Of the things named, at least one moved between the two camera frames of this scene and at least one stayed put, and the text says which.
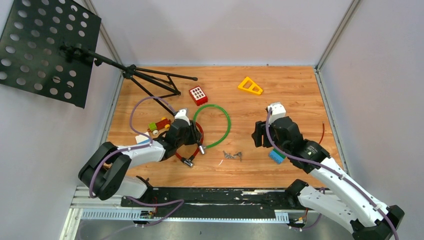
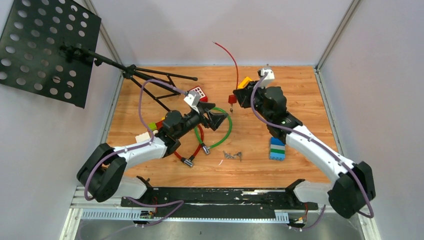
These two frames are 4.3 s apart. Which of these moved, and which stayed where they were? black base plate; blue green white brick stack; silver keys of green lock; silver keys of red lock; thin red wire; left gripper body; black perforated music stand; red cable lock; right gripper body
Moved: right gripper body; thin red wire; left gripper body
Stayed: red cable lock; silver keys of green lock; black base plate; black perforated music stand; blue green white brick stack; silver keys of red lock
